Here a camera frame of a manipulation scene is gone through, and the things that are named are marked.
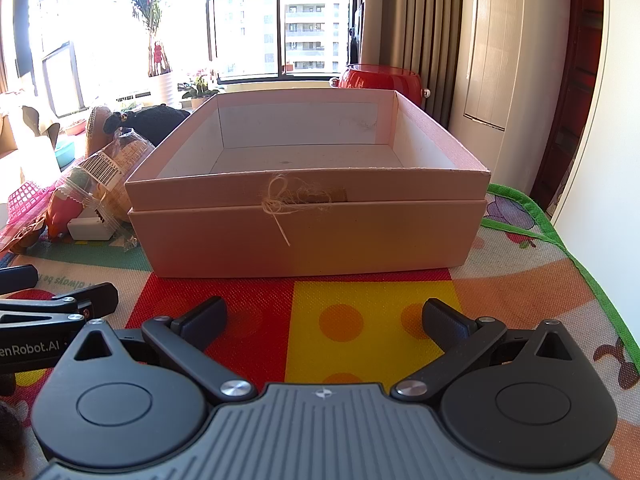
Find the red round stool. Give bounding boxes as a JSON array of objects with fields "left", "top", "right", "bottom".
[{"left": 330, "top": 63, "right": 430, "bottom": 110}]

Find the potted flowering plant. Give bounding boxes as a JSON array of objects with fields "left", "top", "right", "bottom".
[{"left": 181, "top": 66, "right": 227, "bottom": 110}]

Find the teal bowl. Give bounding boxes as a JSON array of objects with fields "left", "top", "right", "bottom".
[{"left": 54, "top": 139, "right": 77, "bottom": 169}]

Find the open cardboard carton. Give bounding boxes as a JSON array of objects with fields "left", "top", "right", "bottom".
[{"left": 0, "top": 105, "right": 62, "bottom": 196}]

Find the black plush toy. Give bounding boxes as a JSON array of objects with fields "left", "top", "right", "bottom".
[{"left": 102, "top": 104, "right": 192, "bottom": 147}]

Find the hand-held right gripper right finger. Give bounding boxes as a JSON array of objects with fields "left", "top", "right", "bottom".
[{"left": 392, "top": 298, "right": 576, "bottom": 405}]

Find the pink plastic basket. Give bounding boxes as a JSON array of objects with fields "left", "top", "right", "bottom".
[{"left": 0, "top": 180, "right": 57, "bottom": 256}]

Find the beige curtain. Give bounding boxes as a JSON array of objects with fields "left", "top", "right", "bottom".
[{"left": 360, "top": 0, "right": 475, "bottom": 131}]

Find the apartment building outside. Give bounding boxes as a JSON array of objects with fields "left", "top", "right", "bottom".
[{"left": 284, "top": 0, "right": 352, "bottom": 75}]

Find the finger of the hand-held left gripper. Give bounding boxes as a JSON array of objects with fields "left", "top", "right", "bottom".
[
  {"left": 0, "top": 265, "right": 39, "bottom": 292},
  {"left": 0, "top": 282, "right": 120, "bottom": 331}
]

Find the packaged bread with barcode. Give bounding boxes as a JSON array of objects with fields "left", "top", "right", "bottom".
[{"left": 47, "top": 152, "right": 146, "bottom": 251}]

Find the small white box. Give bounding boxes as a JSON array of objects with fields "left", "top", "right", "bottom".
[{"left": 67, "top": 217, "right": 115, "bottom": 242}]

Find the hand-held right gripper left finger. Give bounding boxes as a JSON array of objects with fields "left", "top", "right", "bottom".
[{"left": 59, "top": 296, "right": 256, "bottom": 406}]

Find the white standing air conditioner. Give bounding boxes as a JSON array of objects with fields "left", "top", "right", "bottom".
[{"left": 446, "top": 0, "right": 572, "bottom": 197}]

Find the black window frame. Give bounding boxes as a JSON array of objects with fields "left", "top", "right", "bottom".
[{"left": 0, "top": 0, "right": 367, "bottom": 117}]

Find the colourful play mat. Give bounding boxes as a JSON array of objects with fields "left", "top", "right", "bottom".
[{"left": 0, "top": 182, "right": 640, "bottom": 480}]

